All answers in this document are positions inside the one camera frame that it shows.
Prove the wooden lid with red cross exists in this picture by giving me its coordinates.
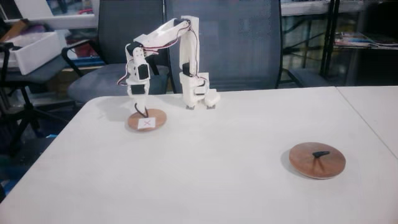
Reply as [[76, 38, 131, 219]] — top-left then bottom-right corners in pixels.
[[127, 103, 168, 133]]

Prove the plain wooden lid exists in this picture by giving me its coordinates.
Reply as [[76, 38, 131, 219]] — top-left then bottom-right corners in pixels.
[[289, 142, 347, 180]]

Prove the grey cushioned office chair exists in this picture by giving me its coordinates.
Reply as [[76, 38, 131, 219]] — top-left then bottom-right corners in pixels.
[[61, 0, 170, 103]]

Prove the white foam box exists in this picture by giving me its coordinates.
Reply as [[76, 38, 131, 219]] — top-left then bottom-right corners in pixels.
[[6, 30, 68, 75]]

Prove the mesh back office chair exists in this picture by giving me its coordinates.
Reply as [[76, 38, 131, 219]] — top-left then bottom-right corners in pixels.
[[164, 0, 329, 94]]

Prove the black metal shelf rack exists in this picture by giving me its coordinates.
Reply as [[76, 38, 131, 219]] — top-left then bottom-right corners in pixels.
[[279, 0, 398, 78]]

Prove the stack of magazines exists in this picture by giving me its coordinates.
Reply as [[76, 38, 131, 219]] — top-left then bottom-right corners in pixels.
[[334, 30, 398, 50]]

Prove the short looped servo wire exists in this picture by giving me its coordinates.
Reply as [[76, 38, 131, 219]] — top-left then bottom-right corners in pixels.
[[116, 58, 135, 86]]

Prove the long red black servo wire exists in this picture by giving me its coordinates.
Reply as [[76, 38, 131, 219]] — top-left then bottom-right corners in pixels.
[[144, 21, 200, 79]]

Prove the black chair frame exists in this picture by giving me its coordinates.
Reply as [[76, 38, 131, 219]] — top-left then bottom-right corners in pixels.
[[0, 42, 68, 156]]

